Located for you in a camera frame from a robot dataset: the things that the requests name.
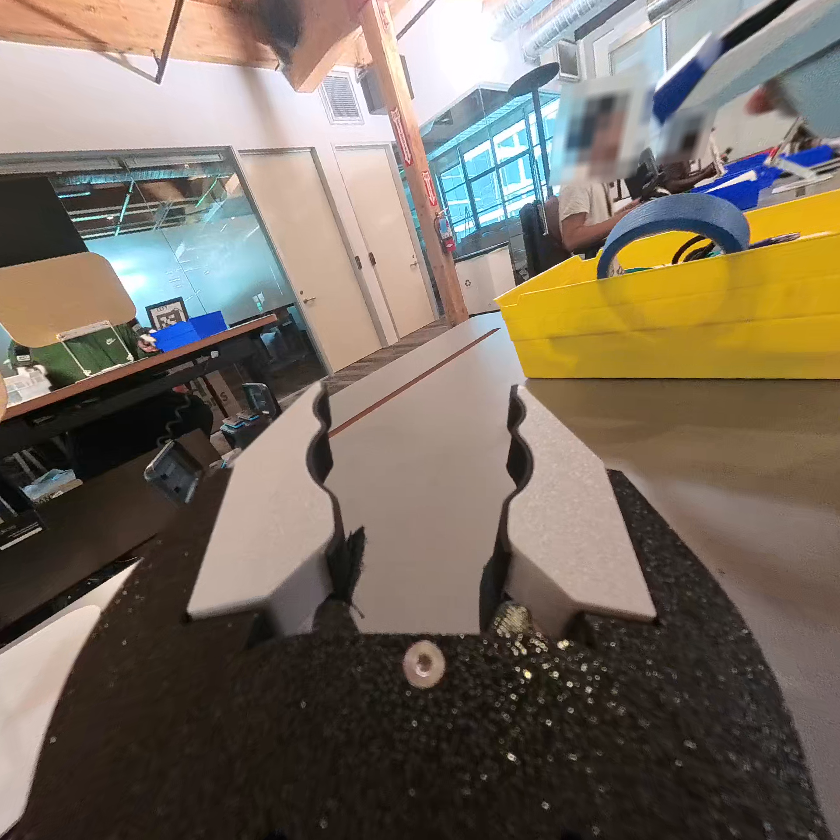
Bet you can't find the person's right hand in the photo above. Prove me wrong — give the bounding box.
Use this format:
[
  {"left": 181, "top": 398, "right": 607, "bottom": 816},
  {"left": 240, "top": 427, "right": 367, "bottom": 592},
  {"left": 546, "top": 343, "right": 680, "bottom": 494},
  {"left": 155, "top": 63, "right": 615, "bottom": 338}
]
[{"left": 747, "top": 84, "right": 790, "bottom": 119}]

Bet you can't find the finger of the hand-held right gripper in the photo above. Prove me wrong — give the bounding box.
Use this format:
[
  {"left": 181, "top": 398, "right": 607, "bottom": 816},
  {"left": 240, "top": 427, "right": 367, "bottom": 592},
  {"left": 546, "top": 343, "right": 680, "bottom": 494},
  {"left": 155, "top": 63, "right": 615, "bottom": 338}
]
[
  {"left": 774, "top": 58, "right": 840, "bottom": 140},
  {"left": 692, "top": 0, "right": 840, "bottom": 112}
]

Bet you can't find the yellow plastic bin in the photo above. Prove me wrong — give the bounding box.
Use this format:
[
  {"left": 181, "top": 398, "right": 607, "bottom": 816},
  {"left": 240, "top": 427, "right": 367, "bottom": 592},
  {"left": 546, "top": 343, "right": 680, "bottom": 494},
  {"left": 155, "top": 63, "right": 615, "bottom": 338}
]
[{"left": 493, "top": 189, "right": 840, "bottom": 382}]

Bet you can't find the black disc on pole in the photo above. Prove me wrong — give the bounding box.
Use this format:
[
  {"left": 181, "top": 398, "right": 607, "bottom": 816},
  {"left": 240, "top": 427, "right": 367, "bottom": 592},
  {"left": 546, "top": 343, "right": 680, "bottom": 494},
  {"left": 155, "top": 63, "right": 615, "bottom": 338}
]
[{"left": 508, "top": 61, "right": 563, "bottom": 204}]

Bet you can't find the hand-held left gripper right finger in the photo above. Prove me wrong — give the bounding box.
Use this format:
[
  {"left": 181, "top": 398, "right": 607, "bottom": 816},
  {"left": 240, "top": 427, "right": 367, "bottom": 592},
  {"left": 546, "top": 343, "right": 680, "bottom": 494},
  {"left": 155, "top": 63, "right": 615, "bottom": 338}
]
[{"left": 500, "top": 382, "right": 658, "bottom": 639}]

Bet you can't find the white recycling cabinet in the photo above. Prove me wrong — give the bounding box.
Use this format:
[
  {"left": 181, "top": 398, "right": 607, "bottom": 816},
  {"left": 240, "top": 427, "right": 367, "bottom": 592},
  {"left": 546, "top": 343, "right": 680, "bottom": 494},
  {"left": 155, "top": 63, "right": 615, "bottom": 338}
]
[{"left": 454, "top": 241, "right": 517, "bottom": 316}]

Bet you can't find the wood edged desk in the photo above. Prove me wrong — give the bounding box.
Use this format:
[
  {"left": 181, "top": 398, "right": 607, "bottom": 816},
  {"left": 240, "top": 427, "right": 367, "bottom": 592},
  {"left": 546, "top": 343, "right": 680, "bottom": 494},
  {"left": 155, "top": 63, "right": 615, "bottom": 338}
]
[{"left": 0, "top": 312, "right": 282, "bottom": 460}]

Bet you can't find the blue masking tape roll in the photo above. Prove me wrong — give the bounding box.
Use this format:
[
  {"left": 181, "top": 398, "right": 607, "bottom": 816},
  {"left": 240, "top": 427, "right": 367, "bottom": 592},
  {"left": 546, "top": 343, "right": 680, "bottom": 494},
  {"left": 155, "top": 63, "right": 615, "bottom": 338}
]
[{"left": 595, "top": 194, "right": 752, "bottom": 283}]

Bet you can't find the blue plastic bin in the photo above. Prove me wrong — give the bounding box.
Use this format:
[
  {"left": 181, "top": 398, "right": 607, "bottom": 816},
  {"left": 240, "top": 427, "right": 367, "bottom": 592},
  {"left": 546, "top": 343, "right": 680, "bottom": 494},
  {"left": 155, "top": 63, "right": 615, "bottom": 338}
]
[
  {"left": 153, "top": 312, "right": 231, "bottom": 350},
  {"left": 692, "top": 143, "right": 840, "bottom": 196}
]

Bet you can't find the black wall speaker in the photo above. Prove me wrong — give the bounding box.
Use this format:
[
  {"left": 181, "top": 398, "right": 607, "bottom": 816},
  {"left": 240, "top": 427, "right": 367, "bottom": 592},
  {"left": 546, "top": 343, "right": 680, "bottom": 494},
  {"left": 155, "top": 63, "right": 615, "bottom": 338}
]
[{"left": 360, "top": 56, "right": 416, "bottom": 116}]

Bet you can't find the black office chair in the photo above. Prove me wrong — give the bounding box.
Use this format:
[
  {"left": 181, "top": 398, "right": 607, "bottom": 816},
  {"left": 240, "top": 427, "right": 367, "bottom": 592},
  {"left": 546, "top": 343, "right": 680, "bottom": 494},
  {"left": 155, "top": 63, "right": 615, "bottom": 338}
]
[{"left": 518, "top": 199, "right": 567, "bottom": 277}]

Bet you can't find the cardboard box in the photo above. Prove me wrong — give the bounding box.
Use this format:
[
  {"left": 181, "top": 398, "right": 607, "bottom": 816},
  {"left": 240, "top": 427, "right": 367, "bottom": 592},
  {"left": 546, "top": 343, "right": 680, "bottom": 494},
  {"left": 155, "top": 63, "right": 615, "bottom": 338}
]
[{"left": 190, "top": 371, "right": 232, "bottom": 421}]

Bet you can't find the black white marker sign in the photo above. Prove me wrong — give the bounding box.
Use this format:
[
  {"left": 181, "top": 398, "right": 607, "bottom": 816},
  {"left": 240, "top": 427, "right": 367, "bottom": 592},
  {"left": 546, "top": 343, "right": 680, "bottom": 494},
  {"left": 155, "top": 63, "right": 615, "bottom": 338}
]
[{"left": 144, "top": 297, "right": 189, "bottom": 333}]

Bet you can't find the wall vent grille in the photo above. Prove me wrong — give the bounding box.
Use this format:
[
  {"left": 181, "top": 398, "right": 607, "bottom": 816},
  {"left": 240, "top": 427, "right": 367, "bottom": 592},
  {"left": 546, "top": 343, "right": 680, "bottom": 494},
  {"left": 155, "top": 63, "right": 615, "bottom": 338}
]
[{"left": 319, "top": 72, "right": 364, "bottom": 124}]

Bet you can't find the black charger case with display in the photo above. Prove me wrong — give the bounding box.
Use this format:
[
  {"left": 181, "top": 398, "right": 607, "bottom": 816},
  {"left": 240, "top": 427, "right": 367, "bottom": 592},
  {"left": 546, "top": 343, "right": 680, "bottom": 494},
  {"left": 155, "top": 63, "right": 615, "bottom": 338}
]
[{"left": 143, "top": 438, "right": 206, "bottom": 508}]

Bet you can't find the wooden post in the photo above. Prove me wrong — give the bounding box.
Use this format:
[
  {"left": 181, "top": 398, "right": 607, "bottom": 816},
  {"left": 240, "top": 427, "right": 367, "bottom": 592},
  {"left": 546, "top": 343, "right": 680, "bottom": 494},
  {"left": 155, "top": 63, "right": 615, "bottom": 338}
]
[{"left": 358, "top": 0, "right": 471, "bottom": 327}]

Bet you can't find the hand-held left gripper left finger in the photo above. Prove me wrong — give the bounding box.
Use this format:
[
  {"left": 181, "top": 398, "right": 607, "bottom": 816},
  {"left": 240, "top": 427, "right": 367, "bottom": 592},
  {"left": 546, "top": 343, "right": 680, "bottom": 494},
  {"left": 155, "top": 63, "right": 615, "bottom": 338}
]
[{"left": 185, "top": 379, "right": 347, "bottom": 639}]

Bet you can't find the white door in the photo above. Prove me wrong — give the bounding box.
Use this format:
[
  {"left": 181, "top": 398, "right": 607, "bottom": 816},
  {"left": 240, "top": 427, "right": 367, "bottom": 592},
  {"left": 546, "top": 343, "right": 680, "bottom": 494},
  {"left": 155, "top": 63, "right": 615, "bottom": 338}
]
[
  {"left": 239, "top": 147, "right": 383, "bottom": 374},
  {"left": 333, "top": 143, "right": 438, "bottom": 339}
]

